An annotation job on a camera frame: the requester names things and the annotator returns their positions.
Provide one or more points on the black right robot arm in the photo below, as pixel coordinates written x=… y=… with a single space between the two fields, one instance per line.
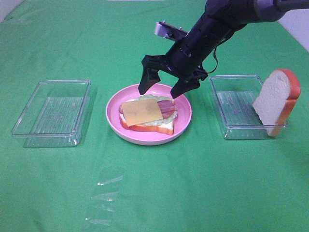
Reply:
x=220 y=20

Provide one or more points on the green lettuce leaf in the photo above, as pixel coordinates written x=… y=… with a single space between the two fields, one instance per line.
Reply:
x=167 y=106

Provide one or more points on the yellow cheese slice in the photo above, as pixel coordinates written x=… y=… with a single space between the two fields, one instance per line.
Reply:
x=142 y=111

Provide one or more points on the toast bread slice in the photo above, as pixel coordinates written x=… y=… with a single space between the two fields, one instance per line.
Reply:
x=276 y=100
x=165 y=128

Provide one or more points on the clear plastic film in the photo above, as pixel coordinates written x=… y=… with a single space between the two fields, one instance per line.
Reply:
x=101 y=208

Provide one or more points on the clear plastic container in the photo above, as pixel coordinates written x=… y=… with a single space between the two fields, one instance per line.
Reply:
x=232 y=98
x=56 y=114

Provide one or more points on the right clear plastic container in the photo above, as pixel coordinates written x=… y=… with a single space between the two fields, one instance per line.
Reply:
x=232 y=98

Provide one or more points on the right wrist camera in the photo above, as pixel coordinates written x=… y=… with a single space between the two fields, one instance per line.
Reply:
x=168 y=31

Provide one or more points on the pink round plate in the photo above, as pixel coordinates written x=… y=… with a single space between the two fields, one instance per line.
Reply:
x=146 y=138

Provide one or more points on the bacon strip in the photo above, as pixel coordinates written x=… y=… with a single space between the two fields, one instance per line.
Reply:
x=166 y=105
x=170 y=114

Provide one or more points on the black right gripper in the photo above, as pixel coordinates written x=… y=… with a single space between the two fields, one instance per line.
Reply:
x=183 y=60

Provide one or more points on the left clear plastic container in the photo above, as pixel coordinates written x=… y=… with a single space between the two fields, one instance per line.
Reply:
x=56 y=114

